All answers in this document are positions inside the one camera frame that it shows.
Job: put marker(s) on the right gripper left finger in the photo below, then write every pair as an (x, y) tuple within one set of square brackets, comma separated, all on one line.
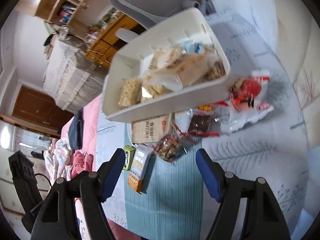
[(95, 188)]

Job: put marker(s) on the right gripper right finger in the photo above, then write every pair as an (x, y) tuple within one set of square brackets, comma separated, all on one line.
[(226, 190)]

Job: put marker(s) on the green small snack packet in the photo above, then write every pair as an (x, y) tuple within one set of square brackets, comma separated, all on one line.
[(129, 155)]

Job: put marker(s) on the orange white snack packet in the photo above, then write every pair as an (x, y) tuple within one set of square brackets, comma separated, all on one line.
[(139, 167)]

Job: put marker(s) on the nut snack clear pack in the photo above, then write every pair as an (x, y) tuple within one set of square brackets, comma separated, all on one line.
[(169, 147)]

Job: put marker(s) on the brown cake clear pack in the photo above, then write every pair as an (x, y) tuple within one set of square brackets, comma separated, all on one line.
[(196, 122)]

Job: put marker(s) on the beige soda cracker pack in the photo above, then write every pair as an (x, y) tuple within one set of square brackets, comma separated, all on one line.
[(151, 130)]

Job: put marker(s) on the red white snack bag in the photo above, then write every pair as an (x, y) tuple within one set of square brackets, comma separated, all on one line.
[(247, 102)]

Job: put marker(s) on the beige rice cake pack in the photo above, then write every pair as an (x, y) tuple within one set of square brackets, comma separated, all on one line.
[(130, 93)]

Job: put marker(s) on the large yellow cracker pack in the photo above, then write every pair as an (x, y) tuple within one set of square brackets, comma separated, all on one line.
[(176, 69)]

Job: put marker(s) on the puffed rice cake pack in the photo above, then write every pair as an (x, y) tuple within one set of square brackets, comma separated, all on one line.
[(149, 92)]

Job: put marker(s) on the clear bag round cookies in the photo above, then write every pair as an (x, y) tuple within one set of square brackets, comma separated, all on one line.
[(216, 71)]

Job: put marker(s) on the pink crumpled garment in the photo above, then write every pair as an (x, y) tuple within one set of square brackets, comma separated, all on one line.
[(81, 162)]

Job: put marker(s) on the dark blue folded garment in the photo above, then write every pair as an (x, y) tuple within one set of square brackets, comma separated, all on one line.
[(76, 130)]

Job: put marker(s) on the pink quilt blanket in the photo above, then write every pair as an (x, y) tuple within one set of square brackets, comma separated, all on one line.
[(90, 117)]

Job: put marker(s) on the brown wooden door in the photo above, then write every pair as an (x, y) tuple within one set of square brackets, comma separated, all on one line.
[(39, 109)]

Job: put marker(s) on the lace covered furniture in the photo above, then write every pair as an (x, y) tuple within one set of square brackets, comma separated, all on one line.
[(72, 79)]

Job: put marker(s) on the white plastic organizer bin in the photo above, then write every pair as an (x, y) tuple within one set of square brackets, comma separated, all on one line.
[(188, 29)]

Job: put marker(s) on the wooden drawer cabinet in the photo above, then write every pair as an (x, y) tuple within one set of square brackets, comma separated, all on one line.
[(103, 49)]

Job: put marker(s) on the wooden bookshelf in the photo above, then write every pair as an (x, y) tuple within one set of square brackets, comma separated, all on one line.
[(65, 1)]

